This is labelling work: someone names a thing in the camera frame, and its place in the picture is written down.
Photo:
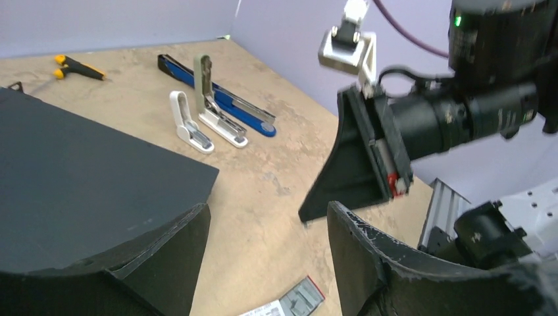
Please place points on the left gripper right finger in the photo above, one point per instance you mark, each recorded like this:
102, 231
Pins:
379, 275

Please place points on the small yellow black screwdriver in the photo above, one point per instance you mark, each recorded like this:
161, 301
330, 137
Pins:
69, 65

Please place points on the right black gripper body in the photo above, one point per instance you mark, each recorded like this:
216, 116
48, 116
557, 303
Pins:
383, 143

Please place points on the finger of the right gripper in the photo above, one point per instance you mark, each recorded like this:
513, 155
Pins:
354, 173

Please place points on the blue stapler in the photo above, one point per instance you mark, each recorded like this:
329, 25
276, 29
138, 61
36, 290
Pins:
257, 118

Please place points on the white stapler part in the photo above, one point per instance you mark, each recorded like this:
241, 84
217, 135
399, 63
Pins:
186, 128

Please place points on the dark flat network switch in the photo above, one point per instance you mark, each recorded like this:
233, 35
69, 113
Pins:
72, 188

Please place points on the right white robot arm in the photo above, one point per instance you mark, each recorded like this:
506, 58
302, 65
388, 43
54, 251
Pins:
504, 58

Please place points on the red white staple box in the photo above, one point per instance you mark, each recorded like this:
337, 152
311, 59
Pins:
273, 308

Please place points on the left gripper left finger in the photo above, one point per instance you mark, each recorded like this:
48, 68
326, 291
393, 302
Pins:
153, 274

